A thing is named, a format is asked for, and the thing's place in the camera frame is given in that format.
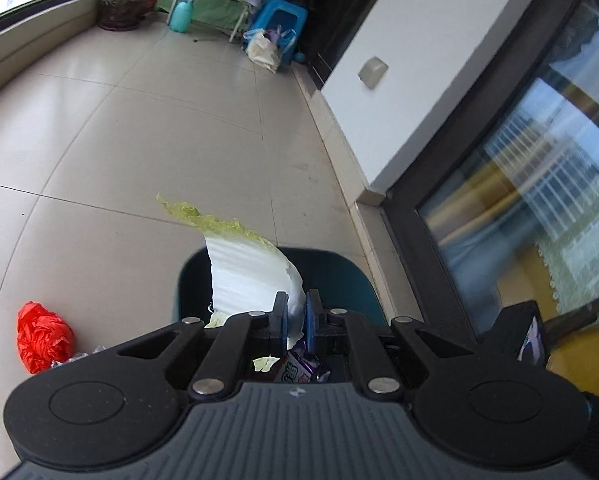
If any white plastic bag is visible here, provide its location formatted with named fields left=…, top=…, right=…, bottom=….
left=243, top=29, right=286, bottom=74

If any silver foil wrapper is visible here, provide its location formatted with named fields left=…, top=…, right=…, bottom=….
left=52, top=344, right=109, bottom=368

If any blue plastic stool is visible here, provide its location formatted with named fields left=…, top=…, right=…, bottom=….
left=251, top=0, right=309, bottom=43

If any red plastic bag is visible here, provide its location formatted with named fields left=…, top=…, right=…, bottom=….
left=17, top=301, right=75, bottom=375

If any grey wall switch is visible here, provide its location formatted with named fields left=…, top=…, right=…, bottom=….
left=357, top=56, right=389, bottom=90

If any sliding glass door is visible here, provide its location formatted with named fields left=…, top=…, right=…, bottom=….
left=383, top=0, right=599, bottom=397

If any teal water bottle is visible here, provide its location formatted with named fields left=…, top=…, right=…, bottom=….
left=168, top=0, right=195, bottom=33

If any purple snack packet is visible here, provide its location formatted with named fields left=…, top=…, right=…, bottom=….
left=274, top=340, right=331, bottom=385

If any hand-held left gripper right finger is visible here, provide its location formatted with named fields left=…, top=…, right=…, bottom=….
left=304, top=289, right=480, bottom=396

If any napa cabbage leaf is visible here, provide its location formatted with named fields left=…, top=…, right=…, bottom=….
left=156, top=192, right=305, bottom=352

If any teal plastic bin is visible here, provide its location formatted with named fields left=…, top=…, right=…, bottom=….
left=171, top=246, right=386, bottom=386

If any potted plant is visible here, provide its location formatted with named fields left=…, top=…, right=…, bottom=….
left=97, top=0, right=159, bottom=31

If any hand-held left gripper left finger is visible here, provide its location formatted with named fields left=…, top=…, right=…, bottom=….
left=116, top=292, right=290, bottom=401

